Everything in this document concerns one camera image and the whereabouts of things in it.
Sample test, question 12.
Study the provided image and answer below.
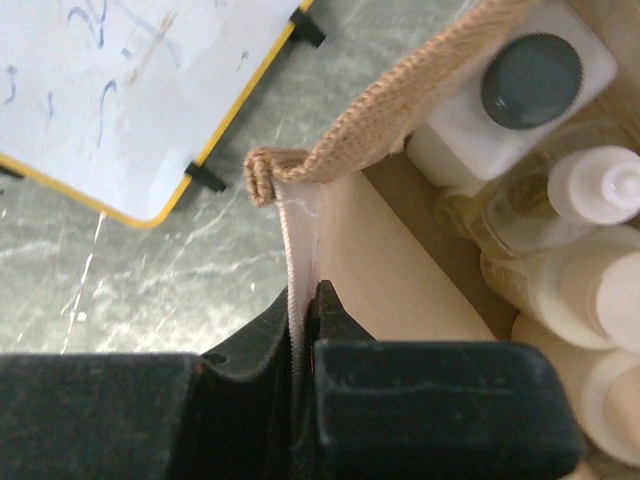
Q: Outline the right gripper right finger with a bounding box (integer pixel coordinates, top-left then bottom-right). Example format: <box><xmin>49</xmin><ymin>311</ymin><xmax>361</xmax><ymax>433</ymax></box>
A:
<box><xmin>309</xmin><ymin>280</ymin><xmax>585</xmax><ymax>479</ymax></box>

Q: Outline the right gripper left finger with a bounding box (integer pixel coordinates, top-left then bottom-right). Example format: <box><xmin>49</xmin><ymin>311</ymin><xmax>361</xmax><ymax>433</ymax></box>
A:
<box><xmin>1</xmin><ymin>295</ymin><xmax>290</xmax><ymax>479</ymax></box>

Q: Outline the white square bottle black cap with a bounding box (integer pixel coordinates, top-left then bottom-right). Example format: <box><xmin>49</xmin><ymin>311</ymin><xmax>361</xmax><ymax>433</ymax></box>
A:
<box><xmin>406</xmin><ymin>1</ymin><xmax>617</xmax><ymax>187</ymax></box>

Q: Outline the cream bottle peach cap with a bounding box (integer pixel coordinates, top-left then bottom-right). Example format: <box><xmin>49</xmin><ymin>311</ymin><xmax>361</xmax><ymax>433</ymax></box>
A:
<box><xmin>509</xmin><ymin>312</ymin><xmax>640</xmax><ymax>464</ymax></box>

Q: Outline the cream bottle white cap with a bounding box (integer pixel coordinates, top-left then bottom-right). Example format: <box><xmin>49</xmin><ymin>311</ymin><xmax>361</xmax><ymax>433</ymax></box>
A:
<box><xmin>480</xmin><ymin>225</ymin><xmax>639</xmax><ymax>352</ymax></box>

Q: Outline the clear yellow liquid bottle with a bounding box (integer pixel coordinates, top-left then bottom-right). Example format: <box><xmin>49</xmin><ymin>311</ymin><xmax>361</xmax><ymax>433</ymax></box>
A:
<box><xmin>435</xmin><ymin>118</ymin><xmax>639</xmax><ymax>258</ymax></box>

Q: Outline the small yellow-framed whiteboard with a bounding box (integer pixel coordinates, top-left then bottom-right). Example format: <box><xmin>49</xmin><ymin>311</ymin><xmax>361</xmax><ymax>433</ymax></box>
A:
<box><xmin>1</xmin><ymin>1</ymin><xmax>325</xmax><ymax>228</ymax></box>

